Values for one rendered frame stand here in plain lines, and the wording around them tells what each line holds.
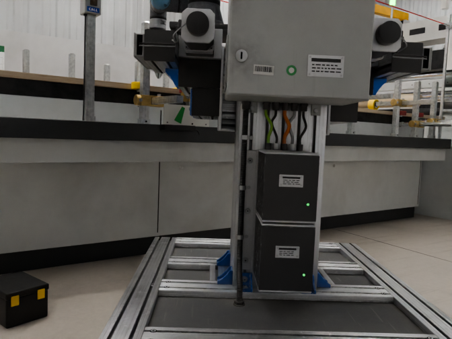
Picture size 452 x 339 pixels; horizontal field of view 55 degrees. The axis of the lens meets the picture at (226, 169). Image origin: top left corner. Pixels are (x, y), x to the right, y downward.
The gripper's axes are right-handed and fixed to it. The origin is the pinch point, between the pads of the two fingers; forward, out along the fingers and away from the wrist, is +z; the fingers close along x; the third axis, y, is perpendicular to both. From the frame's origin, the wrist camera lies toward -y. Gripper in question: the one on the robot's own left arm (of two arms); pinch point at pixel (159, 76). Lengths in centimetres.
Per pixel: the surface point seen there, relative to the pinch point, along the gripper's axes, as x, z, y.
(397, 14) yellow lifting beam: -42, -172, -579
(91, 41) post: -16.0, -11.9, 25.7
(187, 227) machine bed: -15, 79, -42
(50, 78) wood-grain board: -39.2, 3.2, 29.2
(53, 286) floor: -20, 92, 40
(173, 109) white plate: -1.7, 14.2, -11.8
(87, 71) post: -16.6, 1.0, 27.1
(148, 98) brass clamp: -6.1, 10.1, 0.4
